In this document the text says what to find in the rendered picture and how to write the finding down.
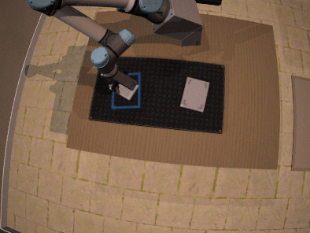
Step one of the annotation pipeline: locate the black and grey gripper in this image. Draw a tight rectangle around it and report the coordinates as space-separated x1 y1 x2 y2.
101 68 128 94

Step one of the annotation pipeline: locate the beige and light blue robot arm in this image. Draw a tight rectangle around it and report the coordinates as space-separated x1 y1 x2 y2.
27 0 170 91

